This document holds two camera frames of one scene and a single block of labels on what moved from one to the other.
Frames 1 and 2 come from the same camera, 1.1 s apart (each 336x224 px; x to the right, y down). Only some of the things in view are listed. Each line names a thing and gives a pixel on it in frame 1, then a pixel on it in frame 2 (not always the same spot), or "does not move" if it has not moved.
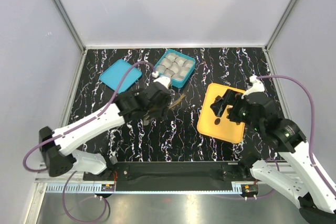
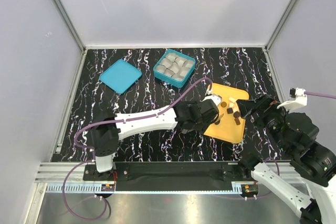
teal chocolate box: (176, 66) does not move
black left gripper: (160, 114) → (202, 128)
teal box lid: (113, 76) does not move
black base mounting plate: (172, 176) does not move
